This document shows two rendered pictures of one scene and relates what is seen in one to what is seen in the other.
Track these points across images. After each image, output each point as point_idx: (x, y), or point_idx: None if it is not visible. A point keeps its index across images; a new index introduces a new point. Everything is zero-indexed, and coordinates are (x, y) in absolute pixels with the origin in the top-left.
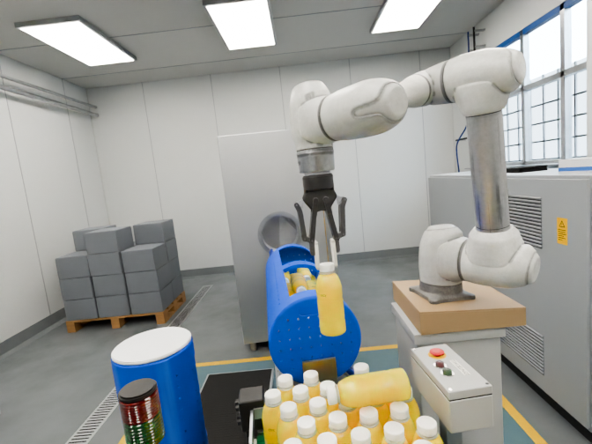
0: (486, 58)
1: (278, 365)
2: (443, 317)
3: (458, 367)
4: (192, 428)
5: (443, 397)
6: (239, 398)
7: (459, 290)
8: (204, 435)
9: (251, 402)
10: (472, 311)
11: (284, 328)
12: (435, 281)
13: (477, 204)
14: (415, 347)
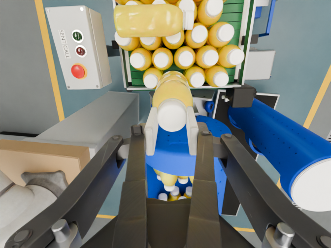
0: None
1: (218, 121)
2: (60, 152)
3: (65, 43)
4: (264, 133)
5: (92, 19)
6: (253, 94)
7: (29, 181)
8: (251, 136)
9: (244, 87)
10: (32, 152)
11: (217, 137)
12: (44, 192)
13: None
14: (99, 147)
